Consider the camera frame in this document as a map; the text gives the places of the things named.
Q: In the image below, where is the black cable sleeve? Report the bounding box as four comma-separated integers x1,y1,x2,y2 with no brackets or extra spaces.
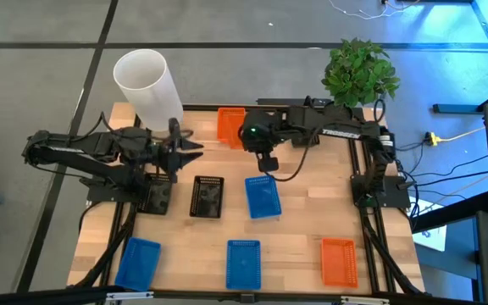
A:
361,209,424,296
73,209,137,289

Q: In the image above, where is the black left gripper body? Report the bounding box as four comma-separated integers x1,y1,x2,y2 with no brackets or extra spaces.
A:
152,118,183,185

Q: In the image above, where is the black aluminium frame rail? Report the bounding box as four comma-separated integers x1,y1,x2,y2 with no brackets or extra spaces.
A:
0,286,488,305
348,105,383,294
98,113,142,290

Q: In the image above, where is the black plastic slotted basket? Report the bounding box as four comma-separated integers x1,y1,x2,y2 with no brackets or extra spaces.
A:
189,175,225,219
136,172,173,216

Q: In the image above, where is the orange plastic slotted basket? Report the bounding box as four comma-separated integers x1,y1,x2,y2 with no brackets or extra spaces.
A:
217,107,247,150
320,237,359,289

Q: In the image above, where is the translucent white plastic cylinder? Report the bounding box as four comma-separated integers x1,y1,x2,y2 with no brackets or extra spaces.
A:
112,48,185,132

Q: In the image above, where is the white paper sheet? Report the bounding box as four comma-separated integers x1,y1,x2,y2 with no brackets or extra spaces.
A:
412,198,448,252

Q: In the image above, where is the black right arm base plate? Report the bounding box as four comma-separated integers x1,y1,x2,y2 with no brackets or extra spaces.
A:
350,174,412,209

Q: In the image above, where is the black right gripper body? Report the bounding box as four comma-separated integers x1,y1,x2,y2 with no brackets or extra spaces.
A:
238,108,280,154

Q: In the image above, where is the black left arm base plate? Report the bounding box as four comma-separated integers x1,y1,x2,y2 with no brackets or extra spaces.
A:
80,175,143,204

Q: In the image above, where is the blue plastic slotted basket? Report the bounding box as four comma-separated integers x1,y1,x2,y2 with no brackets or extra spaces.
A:
244,175,283,220
114,236,162,292
225,239,263,291

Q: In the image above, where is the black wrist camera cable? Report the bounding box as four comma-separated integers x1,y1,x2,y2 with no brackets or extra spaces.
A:
263,126,326,183

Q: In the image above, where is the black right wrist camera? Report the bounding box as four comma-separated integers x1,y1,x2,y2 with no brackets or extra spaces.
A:
256,152,280,173

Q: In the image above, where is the green leafy potted plant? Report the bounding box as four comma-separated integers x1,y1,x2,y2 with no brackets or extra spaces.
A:
320,36,402,109

